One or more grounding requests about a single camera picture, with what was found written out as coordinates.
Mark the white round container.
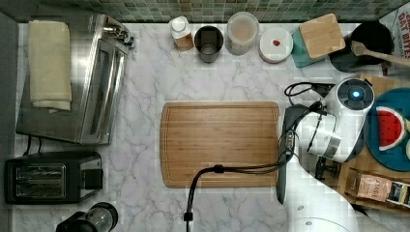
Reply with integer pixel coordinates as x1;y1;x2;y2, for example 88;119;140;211
259;27;293;64

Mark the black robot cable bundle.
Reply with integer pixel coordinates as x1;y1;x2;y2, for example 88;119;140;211
183;81;336;232

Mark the teal box bamboo lid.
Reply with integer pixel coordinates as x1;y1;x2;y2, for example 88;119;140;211
292;14;346;69

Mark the white lid spice jar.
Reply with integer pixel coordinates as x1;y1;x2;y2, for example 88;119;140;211
168;16;194;51

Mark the stainless toaster oven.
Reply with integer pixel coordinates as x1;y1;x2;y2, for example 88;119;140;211
15;14;133;145

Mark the black pot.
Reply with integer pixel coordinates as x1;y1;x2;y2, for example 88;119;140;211
330;21;394;73

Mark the folded beige towel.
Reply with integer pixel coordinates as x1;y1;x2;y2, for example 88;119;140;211
28;20;72;111

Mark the teal plate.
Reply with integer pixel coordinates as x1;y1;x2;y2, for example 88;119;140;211
366;88;409;172

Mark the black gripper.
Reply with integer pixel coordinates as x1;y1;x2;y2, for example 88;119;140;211
315;158;340;180

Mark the wooden spoon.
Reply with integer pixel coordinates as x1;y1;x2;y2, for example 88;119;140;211
351;41;410;67

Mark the wooden drawer cabinet top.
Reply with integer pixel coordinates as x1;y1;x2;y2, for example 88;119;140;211
337;73;409;216

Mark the black metal cup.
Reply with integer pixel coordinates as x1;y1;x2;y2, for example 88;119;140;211
194;25;223;63

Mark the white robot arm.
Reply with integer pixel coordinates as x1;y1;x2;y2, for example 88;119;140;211
277;77;374;232

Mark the oat bites cereal box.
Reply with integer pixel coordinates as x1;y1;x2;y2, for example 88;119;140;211
379;3;410;77

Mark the stash tea box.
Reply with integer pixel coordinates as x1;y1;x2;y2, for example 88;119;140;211
345;174;409;208

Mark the clear plastic lidded canister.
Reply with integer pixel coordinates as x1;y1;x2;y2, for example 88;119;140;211
225;12;259;55

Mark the bamboo cutting board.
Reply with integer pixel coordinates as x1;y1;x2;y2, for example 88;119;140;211
160;101;279;189

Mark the watermelon slice toy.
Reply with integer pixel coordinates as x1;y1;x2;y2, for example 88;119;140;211
376;106;408;151

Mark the black two-slot toaster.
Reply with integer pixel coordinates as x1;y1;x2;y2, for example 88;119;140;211
4;152;103;205

